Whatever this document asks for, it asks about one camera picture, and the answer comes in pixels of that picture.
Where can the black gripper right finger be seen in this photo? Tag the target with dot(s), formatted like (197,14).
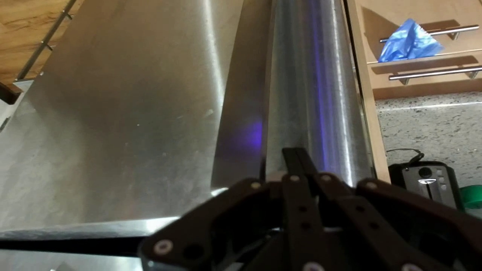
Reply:
(373,226)

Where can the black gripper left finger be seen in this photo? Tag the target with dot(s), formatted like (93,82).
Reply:
(253,223)

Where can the stainless steel fridge door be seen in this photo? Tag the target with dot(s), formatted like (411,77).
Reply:
(61,229)

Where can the black toaster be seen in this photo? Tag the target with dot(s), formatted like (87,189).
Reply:
(430,180)

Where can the blue plastic bag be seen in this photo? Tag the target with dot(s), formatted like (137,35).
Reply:
(409,41)

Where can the wooden kitchen cabinets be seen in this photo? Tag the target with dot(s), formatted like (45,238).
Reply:
(207,92)

